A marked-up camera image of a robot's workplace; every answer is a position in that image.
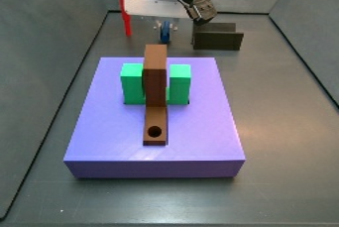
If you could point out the blue peg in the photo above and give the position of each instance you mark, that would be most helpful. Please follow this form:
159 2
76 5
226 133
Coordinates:
166 32

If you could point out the black angled fixture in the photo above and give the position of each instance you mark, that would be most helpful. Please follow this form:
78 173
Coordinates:
216 36

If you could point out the red peg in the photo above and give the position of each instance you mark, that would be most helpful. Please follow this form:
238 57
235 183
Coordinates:
126 19

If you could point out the green block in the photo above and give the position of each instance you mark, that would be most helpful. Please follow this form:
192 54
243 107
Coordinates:
178 89

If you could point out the purple base block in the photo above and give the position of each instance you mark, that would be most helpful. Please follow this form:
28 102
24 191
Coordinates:
204 147

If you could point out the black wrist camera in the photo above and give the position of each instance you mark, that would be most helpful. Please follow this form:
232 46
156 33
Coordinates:
200 11

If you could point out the brown L-shaped bracket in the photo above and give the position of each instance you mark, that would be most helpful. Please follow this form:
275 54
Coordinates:
155 94

